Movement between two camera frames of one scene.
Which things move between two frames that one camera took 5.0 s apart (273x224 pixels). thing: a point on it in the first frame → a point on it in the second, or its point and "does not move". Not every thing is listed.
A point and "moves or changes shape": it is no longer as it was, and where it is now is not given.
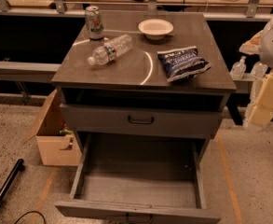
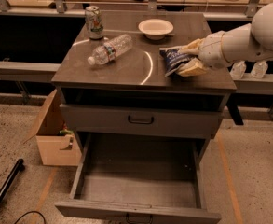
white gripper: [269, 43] → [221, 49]
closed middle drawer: [199, 122] does not move
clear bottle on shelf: [238, 69] does not move
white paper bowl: [156, 29] does not move
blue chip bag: [182, 63] moves or changes shape
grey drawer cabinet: [154, 76] does not move
